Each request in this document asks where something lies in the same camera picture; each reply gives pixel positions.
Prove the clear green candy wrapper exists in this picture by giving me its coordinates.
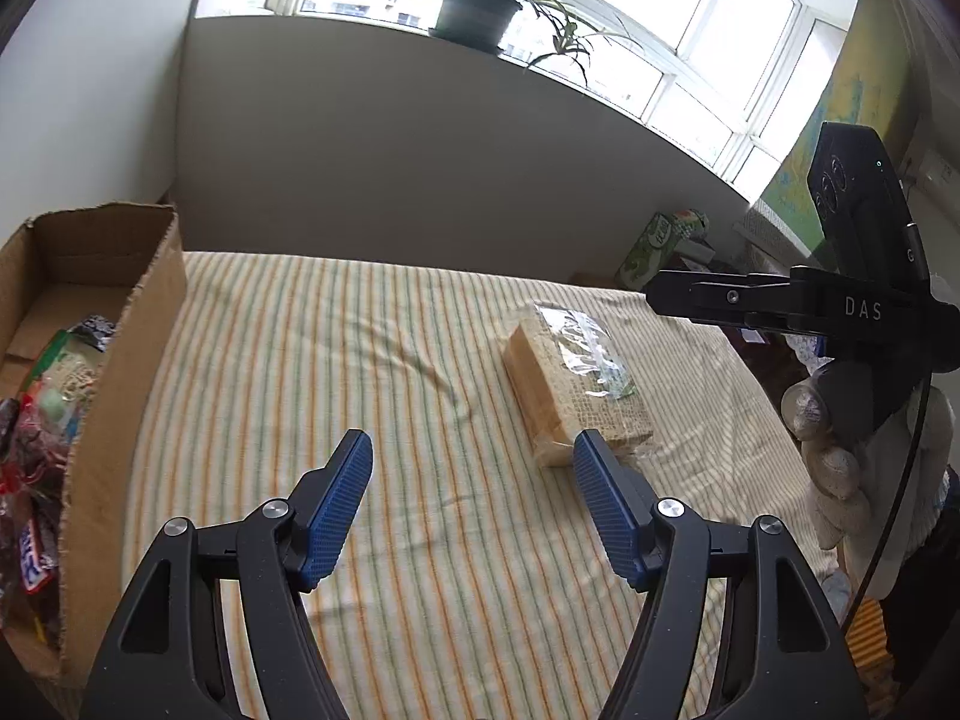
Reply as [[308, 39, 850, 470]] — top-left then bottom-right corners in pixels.
[[36, 385, 76, 433]]

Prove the green carton box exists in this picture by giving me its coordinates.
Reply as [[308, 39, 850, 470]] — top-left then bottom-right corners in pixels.
[[615, 210, 709, 291]]

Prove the Snickers chocolate bar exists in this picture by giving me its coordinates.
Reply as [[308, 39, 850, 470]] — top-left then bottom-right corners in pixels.
[[18, 517, 59, 595]]

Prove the potted spider plant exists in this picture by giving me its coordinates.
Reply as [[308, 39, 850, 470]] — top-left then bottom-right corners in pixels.
[[428, 0, 643, 88]]

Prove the striped tablecloth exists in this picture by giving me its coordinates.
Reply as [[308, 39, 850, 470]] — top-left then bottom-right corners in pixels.
[[122, 252, 836, 718]]

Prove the white window frame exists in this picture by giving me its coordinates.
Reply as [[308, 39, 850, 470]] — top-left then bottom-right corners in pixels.
[[193, 0, 850, 200]]

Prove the right white gloved hand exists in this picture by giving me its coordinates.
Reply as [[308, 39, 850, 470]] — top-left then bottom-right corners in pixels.
[[781, 362, 955, 600]]

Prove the black patterned candy packet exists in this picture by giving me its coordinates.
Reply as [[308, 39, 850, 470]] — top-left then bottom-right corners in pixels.
[[70, 314, 117, 353]]

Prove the clear-wrapped cracker pack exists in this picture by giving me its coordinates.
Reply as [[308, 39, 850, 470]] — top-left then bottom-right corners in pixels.
[[503, 302, 654, 468]]

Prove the wall map poster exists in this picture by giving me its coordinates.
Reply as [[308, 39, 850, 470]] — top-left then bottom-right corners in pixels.
[[757, 0, 913, 260]]

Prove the red dried fruit bag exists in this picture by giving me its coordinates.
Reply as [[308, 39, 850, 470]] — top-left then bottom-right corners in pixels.
[[2, 398, 76, 649]]

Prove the green red snack bag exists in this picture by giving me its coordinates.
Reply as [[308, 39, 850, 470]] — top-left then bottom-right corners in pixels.
[[21, 330, 106, 416]]

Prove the black cable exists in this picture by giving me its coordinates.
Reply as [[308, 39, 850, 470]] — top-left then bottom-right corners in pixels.
[[835, 380, 936, 631]]

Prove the brown cardboard box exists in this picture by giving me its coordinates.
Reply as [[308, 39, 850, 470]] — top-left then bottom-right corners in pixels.
[[2, 203, 187, 688]]

